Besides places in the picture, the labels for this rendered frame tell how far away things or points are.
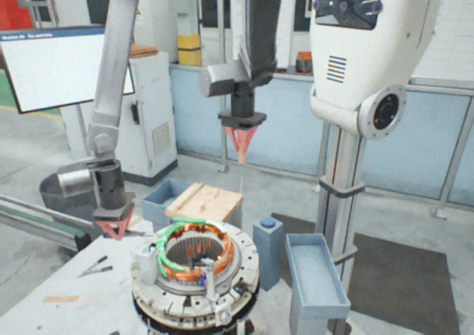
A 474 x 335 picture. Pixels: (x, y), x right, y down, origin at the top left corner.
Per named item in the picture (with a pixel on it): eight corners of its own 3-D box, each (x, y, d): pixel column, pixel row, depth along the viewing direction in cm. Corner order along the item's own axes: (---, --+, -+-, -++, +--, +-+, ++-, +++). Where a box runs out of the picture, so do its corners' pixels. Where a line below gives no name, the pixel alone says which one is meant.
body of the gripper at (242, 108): (255, 130, 74) (256, 97, 70) (216, 121, 78) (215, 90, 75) (267, 121, 79) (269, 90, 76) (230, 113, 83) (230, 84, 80)
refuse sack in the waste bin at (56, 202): (38, 230, 231) (24, 187, 216) (82, 201, 263) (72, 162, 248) (81, 245, 218) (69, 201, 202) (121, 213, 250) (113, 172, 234)
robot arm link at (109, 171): (122, 162, 73) (116, 152, 77) (88, 170, 70) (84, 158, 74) (127, 189, 76) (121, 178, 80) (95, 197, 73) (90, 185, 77)
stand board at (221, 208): (164, 215, 110) (164, 209, 109) (195, 187, 125) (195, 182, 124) (218, 231, 102) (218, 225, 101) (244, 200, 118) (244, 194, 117)
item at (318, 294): (335, 381, 88) (349, 304, 76) (293, 382, 88) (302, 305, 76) (313, 302, 111) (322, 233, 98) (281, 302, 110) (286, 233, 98)
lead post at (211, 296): (215, 304, 72) (213, 263, 67) (205, 299, 74) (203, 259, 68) (219, 298, 74) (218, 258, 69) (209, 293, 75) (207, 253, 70)
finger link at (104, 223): (101, 245, 80) (93, 213, 76) (113, 227, 87) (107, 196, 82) (128, 247, 80) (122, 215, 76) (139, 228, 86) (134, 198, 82)
